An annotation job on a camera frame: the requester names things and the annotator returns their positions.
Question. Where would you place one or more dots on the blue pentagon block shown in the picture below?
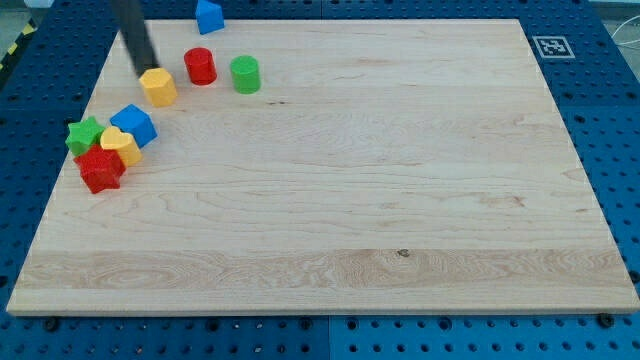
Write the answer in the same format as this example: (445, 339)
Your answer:
(209, 17)

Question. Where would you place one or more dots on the yellow hexagon block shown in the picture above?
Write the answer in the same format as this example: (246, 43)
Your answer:
(158, 87)

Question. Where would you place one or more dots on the blue cube block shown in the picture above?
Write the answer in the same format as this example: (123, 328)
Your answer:
(133, 120)

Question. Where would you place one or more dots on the white fiducial marker tag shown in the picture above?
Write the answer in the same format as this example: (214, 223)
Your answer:
(553, 47)

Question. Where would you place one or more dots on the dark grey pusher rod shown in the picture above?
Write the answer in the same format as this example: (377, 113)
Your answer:
(131, 21)

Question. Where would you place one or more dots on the green star block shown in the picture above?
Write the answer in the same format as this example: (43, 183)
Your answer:
(83, 135)

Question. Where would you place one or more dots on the red star block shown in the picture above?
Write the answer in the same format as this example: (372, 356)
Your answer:
(100, 169)

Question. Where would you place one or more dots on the black bolt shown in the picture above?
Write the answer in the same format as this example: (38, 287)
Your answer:
(51, 324)
(605, 320)

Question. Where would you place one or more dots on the yellow heart block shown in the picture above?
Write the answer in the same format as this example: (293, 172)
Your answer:
(123, 143)

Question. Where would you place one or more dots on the red cylinder block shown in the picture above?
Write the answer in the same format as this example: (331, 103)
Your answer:
(200, 66)

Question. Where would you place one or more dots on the green cylinder block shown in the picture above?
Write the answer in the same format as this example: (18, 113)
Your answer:
(245, 73)

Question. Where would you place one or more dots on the black bolt right front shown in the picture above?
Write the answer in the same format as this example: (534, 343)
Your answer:
(605, 320)

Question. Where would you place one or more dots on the black bolt left front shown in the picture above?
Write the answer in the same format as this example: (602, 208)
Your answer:
(51, 324)

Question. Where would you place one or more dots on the light wooden board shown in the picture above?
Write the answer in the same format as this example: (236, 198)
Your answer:
(384, 167)

